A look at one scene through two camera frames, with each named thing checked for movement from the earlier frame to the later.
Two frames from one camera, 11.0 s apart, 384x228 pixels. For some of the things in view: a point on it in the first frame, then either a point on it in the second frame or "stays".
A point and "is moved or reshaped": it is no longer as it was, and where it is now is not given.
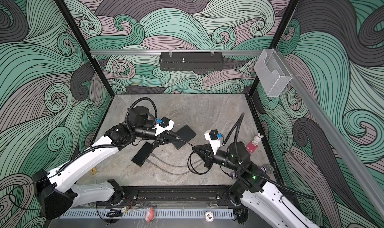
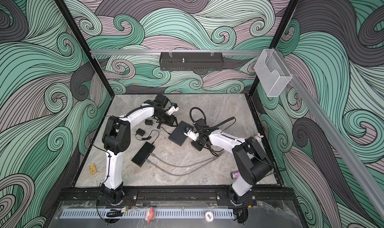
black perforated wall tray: x=203 y=61 stays
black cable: x=189 y=163 is moved or reshaped
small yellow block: x=93 y=171 stays
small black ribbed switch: x=141 y=156 stays
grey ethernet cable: x=152 y=154 stays
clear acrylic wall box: x=273 y=73 stays
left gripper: x=165 y=139 → x=171 y=121
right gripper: x=209 y=158 → x=197 y=147
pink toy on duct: x=149 y=214 stays
